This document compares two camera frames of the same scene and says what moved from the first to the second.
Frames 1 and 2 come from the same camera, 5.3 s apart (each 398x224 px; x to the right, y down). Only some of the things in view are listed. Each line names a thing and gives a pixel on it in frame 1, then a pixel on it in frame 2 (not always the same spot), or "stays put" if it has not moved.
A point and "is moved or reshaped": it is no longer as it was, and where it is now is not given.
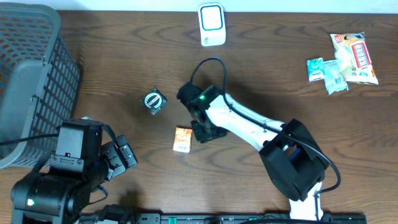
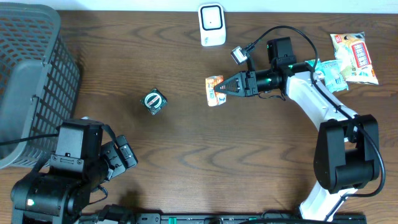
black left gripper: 125,152 stays put
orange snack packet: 182,140 is moved or reshaped
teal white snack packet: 334,76 stays put
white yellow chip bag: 351,48 stays put
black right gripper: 202,137 to 243,83
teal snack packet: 315,69 stays put
